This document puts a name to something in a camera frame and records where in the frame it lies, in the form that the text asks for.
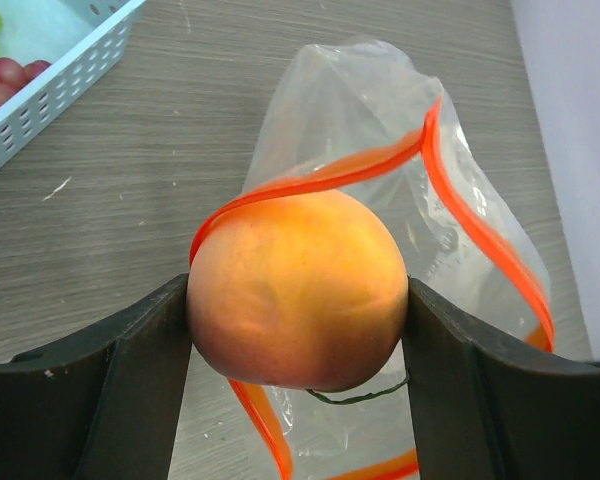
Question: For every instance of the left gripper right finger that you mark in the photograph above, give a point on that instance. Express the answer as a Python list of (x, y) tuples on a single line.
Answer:
[(486, 405)]

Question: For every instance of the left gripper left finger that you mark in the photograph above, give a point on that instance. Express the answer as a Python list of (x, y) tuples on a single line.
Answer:
[(103, 402)]

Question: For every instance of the red orange peach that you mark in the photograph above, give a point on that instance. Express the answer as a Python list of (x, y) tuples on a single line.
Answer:
[(300, 292)]

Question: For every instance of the clear orange zip top bag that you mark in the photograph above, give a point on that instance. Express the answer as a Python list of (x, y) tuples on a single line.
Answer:
[(360, 119)]

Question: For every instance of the purple red grape bunch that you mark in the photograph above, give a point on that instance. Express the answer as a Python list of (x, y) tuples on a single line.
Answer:
[(14, 76)]

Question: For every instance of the light blue plastic basket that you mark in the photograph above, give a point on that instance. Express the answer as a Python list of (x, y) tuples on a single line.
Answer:
[(81, 40)]

